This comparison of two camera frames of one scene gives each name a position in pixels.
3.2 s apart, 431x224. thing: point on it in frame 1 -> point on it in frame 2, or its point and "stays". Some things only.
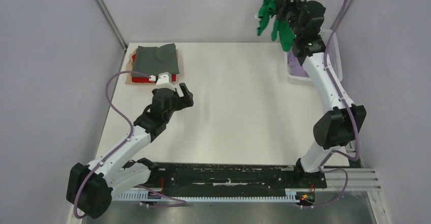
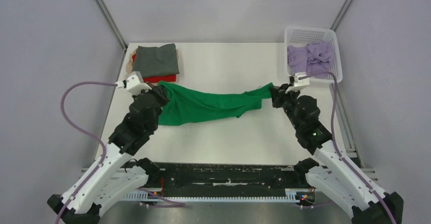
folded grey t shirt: x=153 y=61 stays
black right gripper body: x=291 y=10 -> x=287 y=101
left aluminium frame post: x=106 y=13 stays
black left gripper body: x=176 y=106 -> x=160 y=101
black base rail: x=182 y=177 stays
